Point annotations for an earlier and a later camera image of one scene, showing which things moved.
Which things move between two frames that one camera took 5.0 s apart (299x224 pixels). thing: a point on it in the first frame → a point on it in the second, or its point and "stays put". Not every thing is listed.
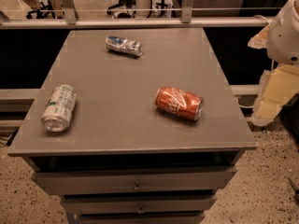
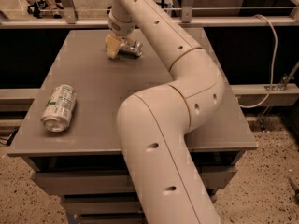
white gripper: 284,39 → 121,28
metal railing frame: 67,18 stays put
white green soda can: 59,108 stays put
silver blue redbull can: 122,45 stays put
